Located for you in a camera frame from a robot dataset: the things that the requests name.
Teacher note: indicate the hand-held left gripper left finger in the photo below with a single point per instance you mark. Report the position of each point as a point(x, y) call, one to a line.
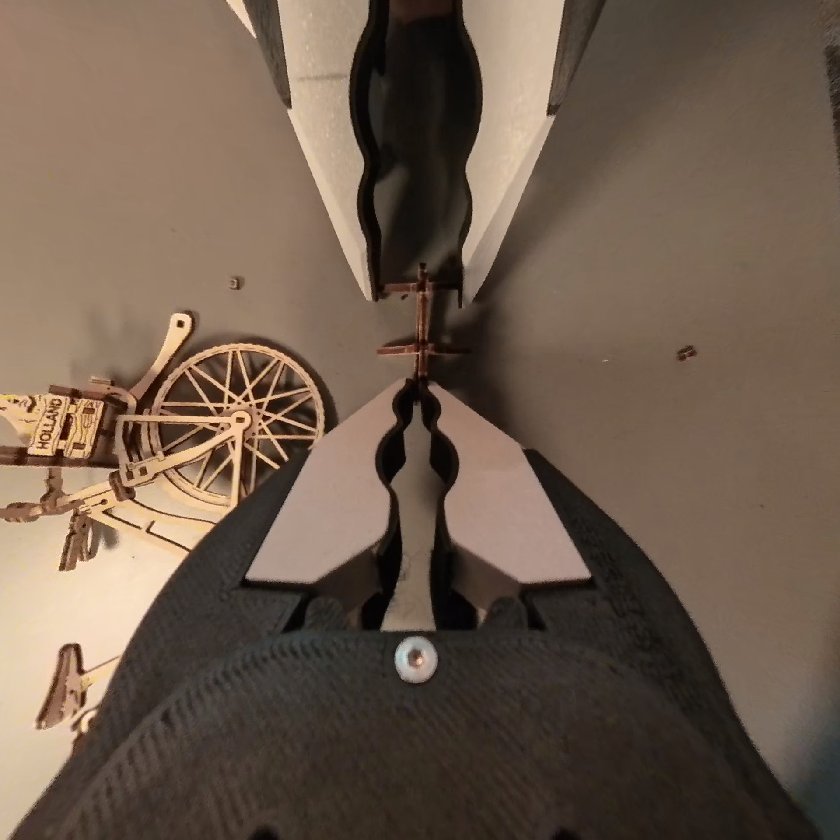
point(321, 512)

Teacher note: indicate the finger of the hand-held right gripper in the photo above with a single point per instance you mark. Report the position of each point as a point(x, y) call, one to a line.
point(321, 85)
point(518, 85)

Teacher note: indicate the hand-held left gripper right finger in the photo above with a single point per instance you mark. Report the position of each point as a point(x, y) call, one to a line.
point(512, 512)

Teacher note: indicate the thin brown wooden rod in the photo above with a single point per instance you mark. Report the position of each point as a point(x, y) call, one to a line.
point(424, 379)

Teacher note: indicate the small brown wooden tower model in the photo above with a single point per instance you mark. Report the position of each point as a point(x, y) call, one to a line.
point(424, 321)

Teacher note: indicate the pale wooden bicycle model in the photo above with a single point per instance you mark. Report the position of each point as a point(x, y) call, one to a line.
point(239, 420)

